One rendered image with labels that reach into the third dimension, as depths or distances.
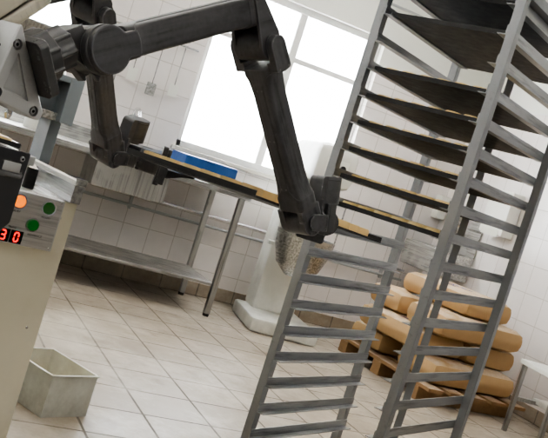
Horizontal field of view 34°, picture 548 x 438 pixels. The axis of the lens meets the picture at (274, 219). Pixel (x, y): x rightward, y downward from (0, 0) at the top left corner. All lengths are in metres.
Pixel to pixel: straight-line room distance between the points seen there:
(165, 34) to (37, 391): 2.04
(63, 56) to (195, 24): 0.28
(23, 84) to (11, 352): 1.26
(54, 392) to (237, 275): 3.75
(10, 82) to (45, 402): 2.09
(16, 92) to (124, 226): 5.23
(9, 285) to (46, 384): 0.92
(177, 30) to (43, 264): 1.08
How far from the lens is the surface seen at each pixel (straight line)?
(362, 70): 2.89
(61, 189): 2.48
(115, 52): 1.42
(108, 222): 6.53
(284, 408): 3.09
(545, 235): 6.57
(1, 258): 2.41
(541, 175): 3.23
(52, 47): 1.36
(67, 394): 3.35
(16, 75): 1.35
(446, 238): 2.65
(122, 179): 5.86
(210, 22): 1.59
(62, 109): 3.13
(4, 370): 2.52
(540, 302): 6.45
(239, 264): 6.87
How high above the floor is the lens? 1.08
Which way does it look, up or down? 3 degrees down
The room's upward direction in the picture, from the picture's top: 18 degrees clockwise
